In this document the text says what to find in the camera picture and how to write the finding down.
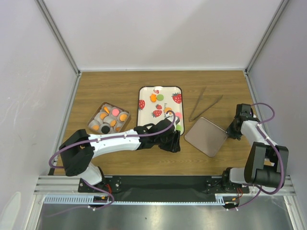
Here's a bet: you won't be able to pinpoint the rose gold tin lid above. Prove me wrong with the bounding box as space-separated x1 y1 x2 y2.
184 117 227 158

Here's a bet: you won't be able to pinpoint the steel slotted serving tongs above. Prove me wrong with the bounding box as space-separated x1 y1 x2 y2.
189 86 224 122

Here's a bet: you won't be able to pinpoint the pink sandwich cookie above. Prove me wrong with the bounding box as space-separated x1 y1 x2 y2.
112 108 120 116
175 112 182 120

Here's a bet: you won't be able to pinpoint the black sandwich cookie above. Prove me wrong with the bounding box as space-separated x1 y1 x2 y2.
101 126 110 134

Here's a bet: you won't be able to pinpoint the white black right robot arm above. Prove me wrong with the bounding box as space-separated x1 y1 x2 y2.
221 103 289 195

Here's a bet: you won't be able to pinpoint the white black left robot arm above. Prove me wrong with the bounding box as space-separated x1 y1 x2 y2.
59 116 180 192

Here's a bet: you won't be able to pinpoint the orange dotted biscuit upper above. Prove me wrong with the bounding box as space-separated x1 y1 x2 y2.
164 107 172 114

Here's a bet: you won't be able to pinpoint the white strawberry print tray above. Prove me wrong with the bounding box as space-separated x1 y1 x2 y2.
137 86 185 136

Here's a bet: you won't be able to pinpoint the orange scalloped cookie middle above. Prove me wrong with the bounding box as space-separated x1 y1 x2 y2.
119 114 128 122

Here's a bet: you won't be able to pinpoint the orange scalloped cookie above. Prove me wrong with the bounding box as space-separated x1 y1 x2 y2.
99 112 108 120
119 114 128 122

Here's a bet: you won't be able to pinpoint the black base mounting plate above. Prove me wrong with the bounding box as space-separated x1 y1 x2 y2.
78 174 240 202

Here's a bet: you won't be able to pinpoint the orange round dotted biscuit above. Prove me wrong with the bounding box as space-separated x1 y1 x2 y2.
110 120 117 127

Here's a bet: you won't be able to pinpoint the rose gold cookie tin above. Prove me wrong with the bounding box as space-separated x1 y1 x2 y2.
87 102 131 139

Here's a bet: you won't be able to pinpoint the orange scalloped cookie lower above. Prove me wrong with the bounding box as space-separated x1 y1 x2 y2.
99 112 108 120

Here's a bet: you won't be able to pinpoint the orange flower swirl cookie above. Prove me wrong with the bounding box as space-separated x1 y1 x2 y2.
92 125 100 130

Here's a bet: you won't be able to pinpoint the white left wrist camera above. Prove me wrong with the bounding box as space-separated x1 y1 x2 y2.
165 114 180 126

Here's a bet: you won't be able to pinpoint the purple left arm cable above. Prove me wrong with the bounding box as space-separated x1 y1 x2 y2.
49 110 177 214

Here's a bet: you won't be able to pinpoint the aluminium frame post right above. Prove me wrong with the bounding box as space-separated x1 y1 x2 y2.
244 0 290 74

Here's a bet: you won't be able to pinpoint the aluminium frame post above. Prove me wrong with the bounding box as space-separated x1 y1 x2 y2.
34 0 81 76
244 0 290 74

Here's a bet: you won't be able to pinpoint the aluminium frame post left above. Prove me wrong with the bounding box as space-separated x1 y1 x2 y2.
34 0 81 76

